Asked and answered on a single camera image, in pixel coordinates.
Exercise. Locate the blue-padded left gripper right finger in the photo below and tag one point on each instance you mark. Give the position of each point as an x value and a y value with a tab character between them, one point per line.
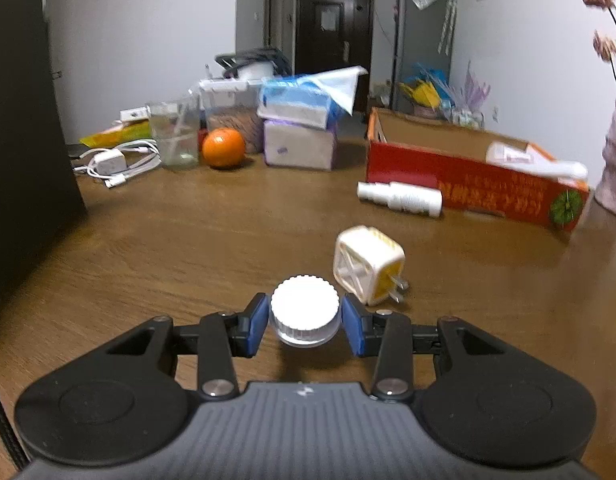
393	340

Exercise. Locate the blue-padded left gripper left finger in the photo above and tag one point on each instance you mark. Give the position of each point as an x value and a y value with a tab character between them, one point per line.
217	339

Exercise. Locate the white bottle cap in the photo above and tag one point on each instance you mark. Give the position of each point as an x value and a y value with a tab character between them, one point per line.
305	311

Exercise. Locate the red white lint brush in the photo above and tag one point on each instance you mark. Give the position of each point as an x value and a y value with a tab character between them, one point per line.
532	161

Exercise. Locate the white yellow plug adapter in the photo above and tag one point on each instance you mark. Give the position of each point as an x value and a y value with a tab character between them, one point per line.
369	264

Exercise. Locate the white spray bottle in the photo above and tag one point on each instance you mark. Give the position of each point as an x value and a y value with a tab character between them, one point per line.
402	197

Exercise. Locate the orange fruit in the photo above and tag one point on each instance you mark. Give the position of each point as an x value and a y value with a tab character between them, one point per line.
223	148

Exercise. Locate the red cardboard box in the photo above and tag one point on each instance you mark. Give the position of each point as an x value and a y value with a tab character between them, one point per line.
417	151

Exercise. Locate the white purple tissue pack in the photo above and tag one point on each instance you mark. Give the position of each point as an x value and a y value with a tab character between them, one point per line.
296	146

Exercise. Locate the clear drinking glass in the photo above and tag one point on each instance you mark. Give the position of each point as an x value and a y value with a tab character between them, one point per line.
174	127

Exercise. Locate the yellow green packet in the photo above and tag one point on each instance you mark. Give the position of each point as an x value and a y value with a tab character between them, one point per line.
118	134

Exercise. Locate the black paper shopping bag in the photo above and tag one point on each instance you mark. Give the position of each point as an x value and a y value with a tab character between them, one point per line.
39	195

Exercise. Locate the clear food storage container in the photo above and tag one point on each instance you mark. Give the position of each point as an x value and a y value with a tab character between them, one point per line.
233	104

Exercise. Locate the blue tissue pack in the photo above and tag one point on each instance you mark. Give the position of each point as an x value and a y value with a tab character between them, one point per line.
315	101

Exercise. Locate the yellow blue bags pile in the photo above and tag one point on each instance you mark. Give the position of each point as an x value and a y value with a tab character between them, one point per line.
428	87

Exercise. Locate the purple coral decoration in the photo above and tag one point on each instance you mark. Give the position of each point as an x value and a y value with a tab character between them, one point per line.
474	92

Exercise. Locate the dark brown door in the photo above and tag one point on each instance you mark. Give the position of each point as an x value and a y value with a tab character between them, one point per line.
333	34

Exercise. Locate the grey refrigerator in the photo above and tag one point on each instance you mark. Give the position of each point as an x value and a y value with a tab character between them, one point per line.
424	34

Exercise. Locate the white charger with cable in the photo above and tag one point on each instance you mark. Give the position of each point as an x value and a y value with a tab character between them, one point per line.
116	166

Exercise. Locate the wire storage trolley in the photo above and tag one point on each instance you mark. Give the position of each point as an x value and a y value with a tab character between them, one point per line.
463	117

